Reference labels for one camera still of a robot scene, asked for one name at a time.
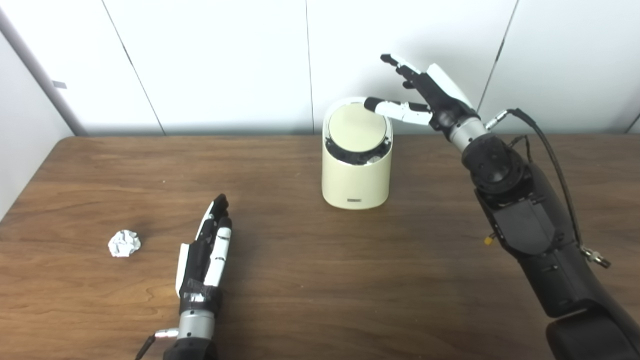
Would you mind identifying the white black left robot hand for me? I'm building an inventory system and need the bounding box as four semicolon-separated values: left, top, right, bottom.
175;194;233;316

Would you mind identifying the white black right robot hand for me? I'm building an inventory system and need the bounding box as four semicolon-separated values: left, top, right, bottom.
363;53;482;135

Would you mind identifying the white paper ball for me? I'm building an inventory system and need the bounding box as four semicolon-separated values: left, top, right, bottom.
108;229;142;258

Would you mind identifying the cream round bin lid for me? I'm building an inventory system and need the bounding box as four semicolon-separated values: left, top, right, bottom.
328;102;388;153

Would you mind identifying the cream plastic bin body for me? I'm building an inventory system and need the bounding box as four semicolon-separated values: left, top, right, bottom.
321;97;394;210

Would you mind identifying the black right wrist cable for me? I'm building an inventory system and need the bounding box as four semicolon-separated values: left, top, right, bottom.
484;108;612;269

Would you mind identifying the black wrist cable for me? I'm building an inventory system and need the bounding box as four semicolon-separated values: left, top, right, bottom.
135;327;180;360
484;108;612;269

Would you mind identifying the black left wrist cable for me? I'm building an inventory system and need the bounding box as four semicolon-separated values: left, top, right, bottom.
135;327;180;360

